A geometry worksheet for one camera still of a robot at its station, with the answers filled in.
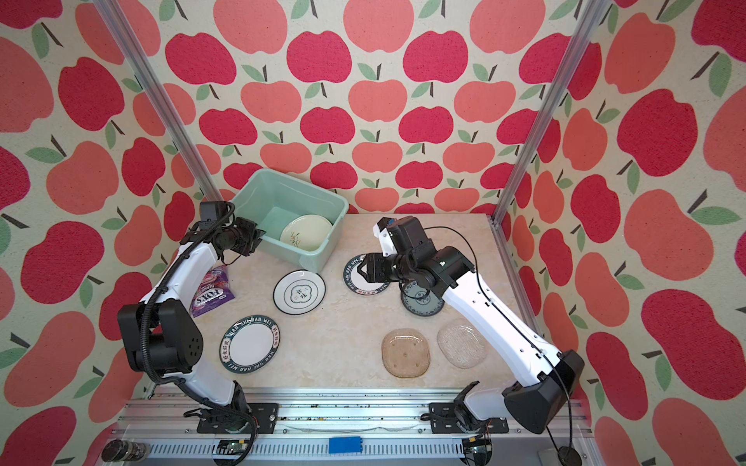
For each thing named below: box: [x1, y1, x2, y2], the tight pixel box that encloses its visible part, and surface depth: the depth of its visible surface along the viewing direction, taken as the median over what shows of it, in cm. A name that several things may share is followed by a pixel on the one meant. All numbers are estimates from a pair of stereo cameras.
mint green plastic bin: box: [231, 168, 349, 273], surface depth 103 cm
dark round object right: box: [557, 445, 583, 466], surface depth 62 cm
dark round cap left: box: [101, 438, 148, 463], surface depth 64 cm
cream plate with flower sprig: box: [278, 213, 334, 252], surface depth 110 cm
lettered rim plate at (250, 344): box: [218, 314, 281, 374], surface depth 89 cm
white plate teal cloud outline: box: [271, 268, 327, 316], surface depth 100 cm
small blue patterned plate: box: [400, 280, 445, 318], surface depth 98 cm
